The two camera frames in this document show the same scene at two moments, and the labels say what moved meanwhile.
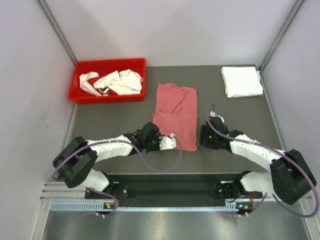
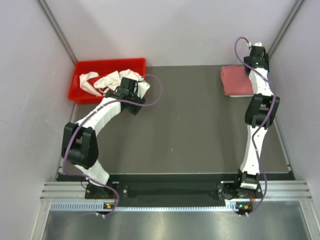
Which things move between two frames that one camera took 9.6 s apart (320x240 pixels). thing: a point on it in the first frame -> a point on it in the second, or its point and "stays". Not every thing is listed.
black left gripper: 157,148 -> 134,109
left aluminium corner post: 48,14 stays
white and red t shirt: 115,83 stays
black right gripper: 203,139 -> 265,60
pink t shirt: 176,114 -> 235,81
